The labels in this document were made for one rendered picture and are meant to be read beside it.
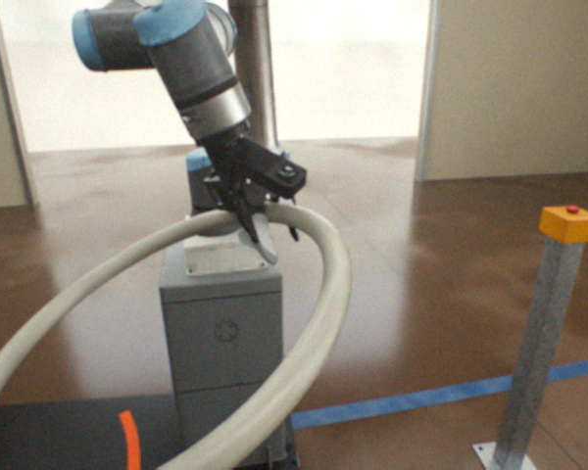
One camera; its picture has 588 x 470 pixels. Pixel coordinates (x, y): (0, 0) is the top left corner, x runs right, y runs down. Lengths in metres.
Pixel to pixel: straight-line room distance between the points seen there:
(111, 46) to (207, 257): 0.87
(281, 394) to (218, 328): 1.16
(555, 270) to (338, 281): 1.21
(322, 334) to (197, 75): 0.34
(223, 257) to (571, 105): 6.45
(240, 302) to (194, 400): 0.43
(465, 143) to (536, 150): 1.19
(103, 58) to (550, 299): 1.42
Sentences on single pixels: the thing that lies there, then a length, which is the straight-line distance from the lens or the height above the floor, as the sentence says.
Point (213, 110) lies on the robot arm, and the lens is 0.56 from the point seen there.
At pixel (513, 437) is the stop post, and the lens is 1.95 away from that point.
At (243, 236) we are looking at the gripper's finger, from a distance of 0.66.
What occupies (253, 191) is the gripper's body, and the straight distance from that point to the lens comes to 0.60.
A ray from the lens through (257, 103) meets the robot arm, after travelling 1.29.
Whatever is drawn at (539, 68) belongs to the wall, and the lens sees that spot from 6.90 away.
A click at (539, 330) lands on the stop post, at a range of 1.67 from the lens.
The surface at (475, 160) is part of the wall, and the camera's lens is 6.54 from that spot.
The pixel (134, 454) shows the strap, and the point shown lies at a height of 0.02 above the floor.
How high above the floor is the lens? 1.50
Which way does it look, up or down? 22 degrees down
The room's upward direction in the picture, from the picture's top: straight up
